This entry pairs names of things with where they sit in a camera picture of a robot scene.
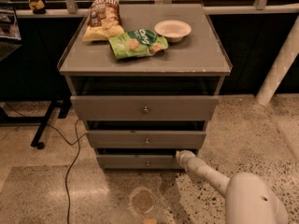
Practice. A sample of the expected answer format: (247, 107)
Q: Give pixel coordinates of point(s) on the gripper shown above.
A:
(191, 161)

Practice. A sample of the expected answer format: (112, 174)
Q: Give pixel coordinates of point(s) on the grey bottom drawer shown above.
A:
(144, 162)

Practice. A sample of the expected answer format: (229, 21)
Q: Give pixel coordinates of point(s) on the grey drawer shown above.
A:
(144, 108)
(144, 162)
(146, 139)

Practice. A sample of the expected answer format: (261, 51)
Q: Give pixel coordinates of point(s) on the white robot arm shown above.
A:
(248, 199)

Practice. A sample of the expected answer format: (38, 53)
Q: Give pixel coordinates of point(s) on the grey middle drawer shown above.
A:
(146, 139)

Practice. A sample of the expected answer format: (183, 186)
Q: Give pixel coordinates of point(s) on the grey top drawer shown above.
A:
(144, 108)

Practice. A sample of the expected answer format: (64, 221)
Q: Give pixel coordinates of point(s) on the green snack bag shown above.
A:
(137, 43)

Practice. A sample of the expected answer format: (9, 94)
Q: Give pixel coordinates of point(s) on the white paper bowl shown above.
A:
(173, 30)

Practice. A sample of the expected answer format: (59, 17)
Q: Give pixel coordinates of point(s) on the white diagonal pillar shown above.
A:
(281, 65)

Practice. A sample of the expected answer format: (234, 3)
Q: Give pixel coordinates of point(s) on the brown yellow chip bag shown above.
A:
(104, 21)

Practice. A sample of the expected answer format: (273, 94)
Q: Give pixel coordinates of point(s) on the laptop on left desk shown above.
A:
(10, 37)

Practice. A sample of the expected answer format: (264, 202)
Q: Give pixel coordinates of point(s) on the yellow black small object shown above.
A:
(37, 6)

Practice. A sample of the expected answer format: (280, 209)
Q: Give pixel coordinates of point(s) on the black desk leg frame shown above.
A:
(40, 121)

